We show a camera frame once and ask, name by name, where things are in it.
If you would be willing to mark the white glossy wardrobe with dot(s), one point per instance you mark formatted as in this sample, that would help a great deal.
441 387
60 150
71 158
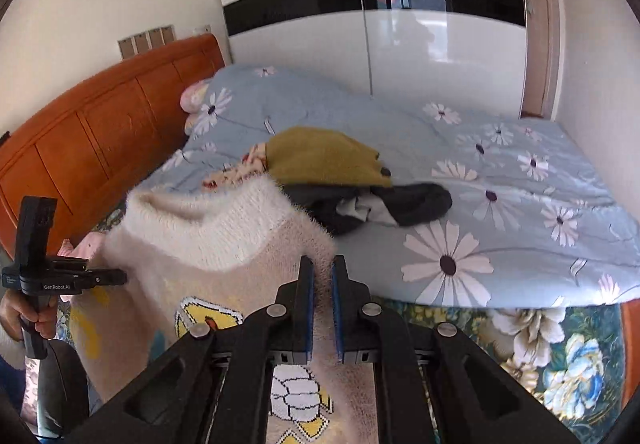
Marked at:
385 9

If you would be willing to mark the pink pillow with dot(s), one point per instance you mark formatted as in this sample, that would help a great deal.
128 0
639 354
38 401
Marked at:
192 97

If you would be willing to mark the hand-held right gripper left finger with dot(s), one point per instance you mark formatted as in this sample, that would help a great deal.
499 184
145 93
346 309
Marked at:
309 306

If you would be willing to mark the wall switch panel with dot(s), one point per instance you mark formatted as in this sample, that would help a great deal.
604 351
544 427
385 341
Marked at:
147 40

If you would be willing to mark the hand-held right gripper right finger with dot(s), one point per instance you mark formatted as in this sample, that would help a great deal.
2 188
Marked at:
335 306

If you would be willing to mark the wooden door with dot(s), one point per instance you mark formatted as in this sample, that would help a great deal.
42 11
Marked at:
537 39

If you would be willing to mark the floral patterned cloth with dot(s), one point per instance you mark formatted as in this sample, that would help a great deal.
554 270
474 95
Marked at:
235 172

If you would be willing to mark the blue daisy print quilt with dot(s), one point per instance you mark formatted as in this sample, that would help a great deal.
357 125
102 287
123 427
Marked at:
475 194

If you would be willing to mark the dark grey garment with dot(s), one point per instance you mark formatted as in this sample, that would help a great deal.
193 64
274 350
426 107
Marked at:
370 206

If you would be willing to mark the orange wooden headboard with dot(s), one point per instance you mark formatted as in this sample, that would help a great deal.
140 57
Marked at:
95 124

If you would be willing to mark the fuzzy cream cartoon sweater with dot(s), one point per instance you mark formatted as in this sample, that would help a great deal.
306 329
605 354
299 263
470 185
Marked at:
210 254

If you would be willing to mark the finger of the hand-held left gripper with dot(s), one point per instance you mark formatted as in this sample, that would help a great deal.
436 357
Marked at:
109 277

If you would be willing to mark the person's left hand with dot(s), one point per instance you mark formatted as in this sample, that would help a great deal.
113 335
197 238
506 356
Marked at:
30 314

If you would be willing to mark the mustard yellow knit garment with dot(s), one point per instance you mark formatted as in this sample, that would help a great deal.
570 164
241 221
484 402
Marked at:
325 159

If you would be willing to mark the dark floral bed sheet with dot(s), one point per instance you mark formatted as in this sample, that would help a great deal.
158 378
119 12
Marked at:
555 364

